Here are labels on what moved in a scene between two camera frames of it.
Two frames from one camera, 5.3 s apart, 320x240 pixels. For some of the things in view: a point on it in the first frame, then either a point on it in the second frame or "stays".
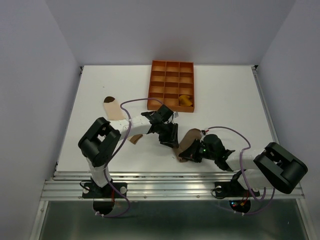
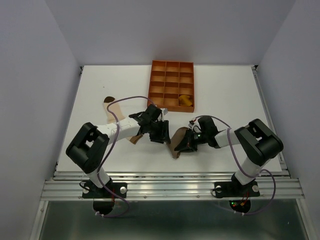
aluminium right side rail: [256, 71] stays
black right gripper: [191, 152] → [187, 144]
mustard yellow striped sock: [184, 101] stays
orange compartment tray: [172, 83] stays
